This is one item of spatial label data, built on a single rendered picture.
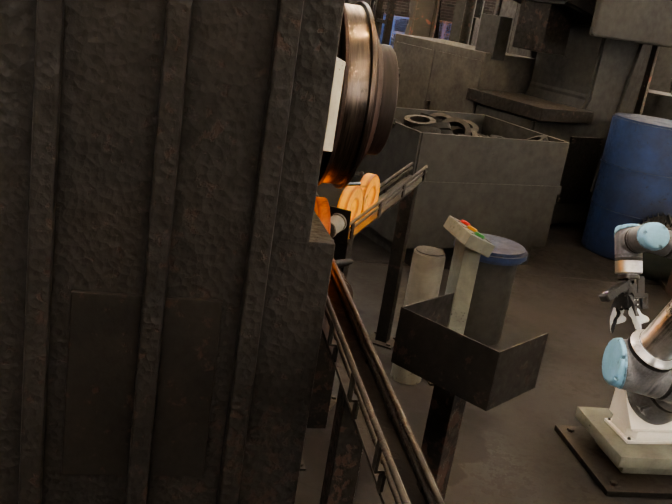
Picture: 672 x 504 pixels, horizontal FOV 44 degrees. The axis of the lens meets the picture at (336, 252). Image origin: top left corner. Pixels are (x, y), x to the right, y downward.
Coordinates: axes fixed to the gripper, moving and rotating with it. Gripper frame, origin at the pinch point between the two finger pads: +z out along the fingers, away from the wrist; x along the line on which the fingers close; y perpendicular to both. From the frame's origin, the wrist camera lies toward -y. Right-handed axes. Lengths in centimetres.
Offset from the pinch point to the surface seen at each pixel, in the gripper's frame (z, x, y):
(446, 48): -214, 304, 75
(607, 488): 49, -10, -14
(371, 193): -45, 27, -82
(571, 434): 35.3, 18.8, -7.9
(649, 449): 37.1, -8.7, 2.8
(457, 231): -36, 37, -44
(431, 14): -420, 703, 239
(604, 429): 31.9, 2.5, -6.1
